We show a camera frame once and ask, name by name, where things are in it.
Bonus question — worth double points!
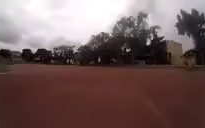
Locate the pale yellow building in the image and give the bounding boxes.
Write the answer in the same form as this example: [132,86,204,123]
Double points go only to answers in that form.
[165,39,184,66]

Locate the row of trees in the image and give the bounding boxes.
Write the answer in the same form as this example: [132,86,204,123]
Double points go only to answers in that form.
[0,11,168,66]

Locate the small pale building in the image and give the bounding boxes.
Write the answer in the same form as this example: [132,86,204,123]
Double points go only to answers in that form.
[181,49,198,68]

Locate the tall dark tree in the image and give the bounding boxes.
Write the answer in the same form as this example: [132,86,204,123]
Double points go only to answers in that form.
[174,8,205,65]

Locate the red-brown paved ground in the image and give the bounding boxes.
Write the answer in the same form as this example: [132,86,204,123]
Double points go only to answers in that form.
[0,63,205,128]

